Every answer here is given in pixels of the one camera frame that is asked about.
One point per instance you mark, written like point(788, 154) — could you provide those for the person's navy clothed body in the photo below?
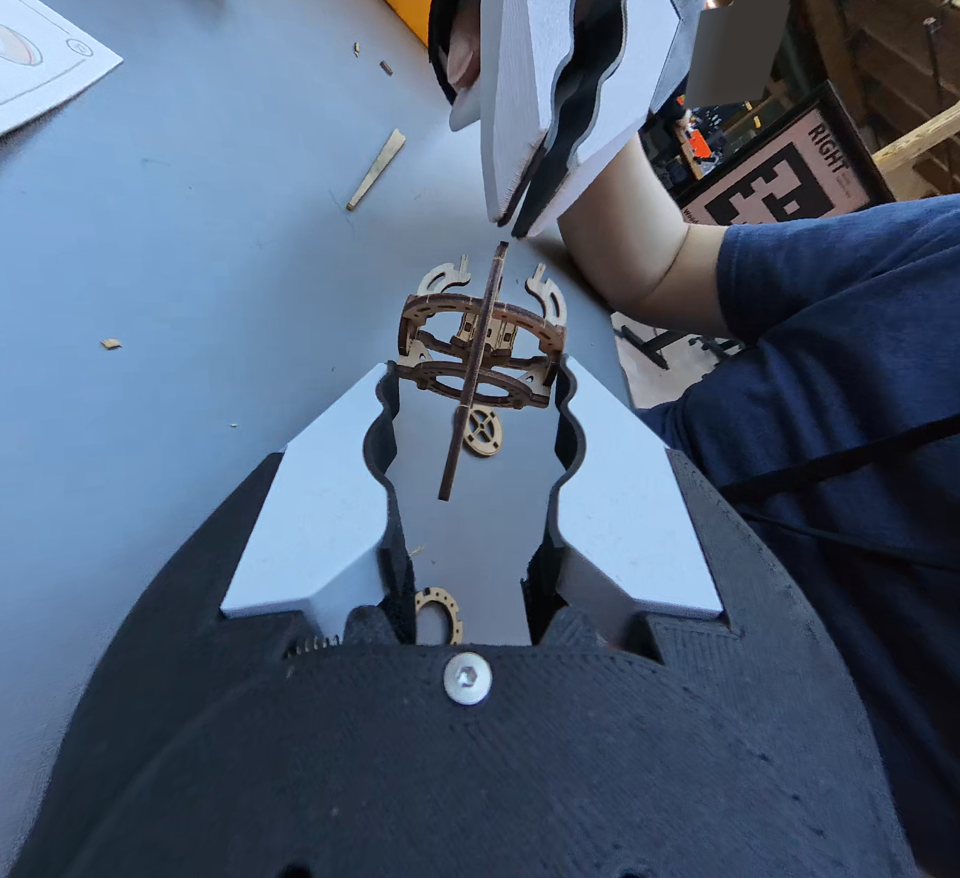
point(825, 338)

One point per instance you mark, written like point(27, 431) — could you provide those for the flat wooden stick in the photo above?
point(377, 169)

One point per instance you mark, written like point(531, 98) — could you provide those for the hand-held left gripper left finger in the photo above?
point(307, 518)

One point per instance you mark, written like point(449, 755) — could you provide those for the small wooden wheel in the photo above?
point(484, 435)

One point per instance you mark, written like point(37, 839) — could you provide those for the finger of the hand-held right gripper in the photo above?
point(637, 68)
point(525, 68)

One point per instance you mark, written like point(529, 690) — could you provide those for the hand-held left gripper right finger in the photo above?
point(630, 518)

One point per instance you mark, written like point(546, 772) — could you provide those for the white instruction booklet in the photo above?
point(37, 53)

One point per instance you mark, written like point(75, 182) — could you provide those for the black chair base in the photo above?
point(652, 345)

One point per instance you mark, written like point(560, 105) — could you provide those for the wooden pallet rack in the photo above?
point(885, 8)

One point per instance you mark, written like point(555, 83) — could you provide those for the person's right hand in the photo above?
point(465, 53)

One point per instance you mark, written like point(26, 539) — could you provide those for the round wooden model assembly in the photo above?
point(431, 312)

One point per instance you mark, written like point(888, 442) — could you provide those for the pink framed marker sign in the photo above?
point(787, 177)

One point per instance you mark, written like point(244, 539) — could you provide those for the person's right forearm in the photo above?
point(630, 240)

